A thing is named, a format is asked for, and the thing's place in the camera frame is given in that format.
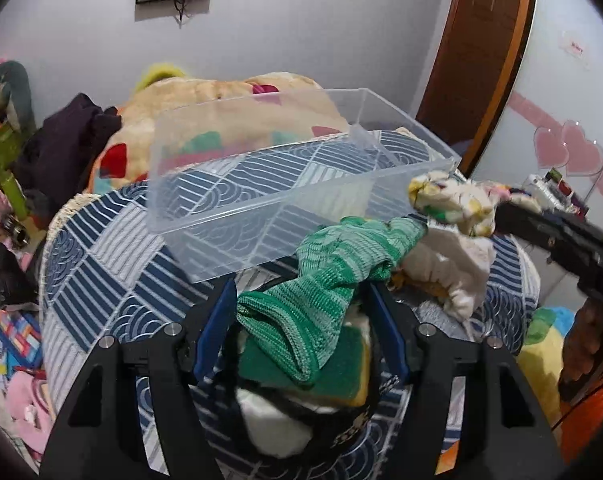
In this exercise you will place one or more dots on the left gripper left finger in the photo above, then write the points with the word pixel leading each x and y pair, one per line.
pixel 97 434

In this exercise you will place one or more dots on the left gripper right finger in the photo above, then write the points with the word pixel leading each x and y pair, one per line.
pixel 504 432

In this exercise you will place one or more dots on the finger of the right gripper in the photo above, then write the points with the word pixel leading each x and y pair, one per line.
pixel 417 218

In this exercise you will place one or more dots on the floral patterned cloth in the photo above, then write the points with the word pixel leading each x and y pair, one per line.
pixel 468 205

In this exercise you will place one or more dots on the white cloth pouch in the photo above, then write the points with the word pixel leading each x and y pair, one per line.
pixel 456 263

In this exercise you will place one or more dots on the green knitted cloth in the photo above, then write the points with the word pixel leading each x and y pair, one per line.
pixel 297 322

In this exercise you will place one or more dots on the yellow green sponge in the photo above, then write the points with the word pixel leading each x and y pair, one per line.
pixel 342 381

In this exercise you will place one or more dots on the clear plastic storage box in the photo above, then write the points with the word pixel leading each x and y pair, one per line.
pixel 230 214

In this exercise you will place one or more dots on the black trimmed white pouch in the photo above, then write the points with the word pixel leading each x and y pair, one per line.
pixel 283 426

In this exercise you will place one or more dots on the blue white patterned cover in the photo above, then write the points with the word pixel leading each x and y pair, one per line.
pixel 105 273

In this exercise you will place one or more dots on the brown wooden door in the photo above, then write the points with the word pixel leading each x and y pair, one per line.
pixel 476 64

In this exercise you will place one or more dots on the beige patchwork plush blanket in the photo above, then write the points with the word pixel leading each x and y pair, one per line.
pixel 196 120

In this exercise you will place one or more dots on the dark purple garment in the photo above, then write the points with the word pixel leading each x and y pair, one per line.
pixel 57 159

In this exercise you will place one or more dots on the yellow plush headband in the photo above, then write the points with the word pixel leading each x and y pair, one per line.
pixel 158 72

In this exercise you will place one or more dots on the green cardboard box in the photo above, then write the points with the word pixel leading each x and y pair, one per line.
pixel 11 145

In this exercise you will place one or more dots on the green dinosaur plush toy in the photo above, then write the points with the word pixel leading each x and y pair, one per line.
pixel 15 97

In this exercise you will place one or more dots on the pink heart wall decoration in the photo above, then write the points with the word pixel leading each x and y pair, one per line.
pixel 568 148

